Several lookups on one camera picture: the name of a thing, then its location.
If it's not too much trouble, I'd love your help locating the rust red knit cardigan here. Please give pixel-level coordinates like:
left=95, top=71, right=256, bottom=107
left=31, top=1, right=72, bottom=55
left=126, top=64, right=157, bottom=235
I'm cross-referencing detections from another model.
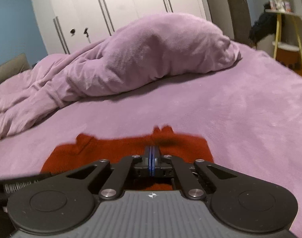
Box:
left=41, top=126, right=214, bottom=175

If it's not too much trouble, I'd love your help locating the black clothing pile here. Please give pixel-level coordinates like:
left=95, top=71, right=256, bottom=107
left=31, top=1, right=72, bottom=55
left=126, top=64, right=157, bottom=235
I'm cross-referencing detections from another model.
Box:
left=248, top=0, right=277, bottom=47

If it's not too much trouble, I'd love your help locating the purple crumpled duvet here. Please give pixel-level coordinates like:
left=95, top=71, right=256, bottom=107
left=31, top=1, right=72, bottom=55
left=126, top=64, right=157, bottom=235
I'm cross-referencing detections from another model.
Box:
left=0, top=13, right=241, bottom=140

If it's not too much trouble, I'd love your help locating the purple bed sheet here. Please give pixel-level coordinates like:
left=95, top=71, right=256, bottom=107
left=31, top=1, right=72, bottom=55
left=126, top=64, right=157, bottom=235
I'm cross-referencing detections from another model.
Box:
left=0, top=45, right=302, bottom=237

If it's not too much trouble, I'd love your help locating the grey headboard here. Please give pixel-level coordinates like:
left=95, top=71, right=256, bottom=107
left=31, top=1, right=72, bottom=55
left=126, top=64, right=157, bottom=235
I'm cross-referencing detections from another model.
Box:
left=0, top=53, right=30, bottom=84

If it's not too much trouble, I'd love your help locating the white wardrobe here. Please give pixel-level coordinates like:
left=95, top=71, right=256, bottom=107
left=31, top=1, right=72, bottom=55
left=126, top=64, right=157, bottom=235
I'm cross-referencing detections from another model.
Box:
left=31, top=0, right=211, bottom=54

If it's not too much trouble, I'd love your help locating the yellow legged side table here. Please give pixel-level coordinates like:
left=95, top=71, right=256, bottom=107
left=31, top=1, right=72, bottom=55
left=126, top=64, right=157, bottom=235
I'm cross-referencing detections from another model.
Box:
left=265, top=10, right=302, bottom=74

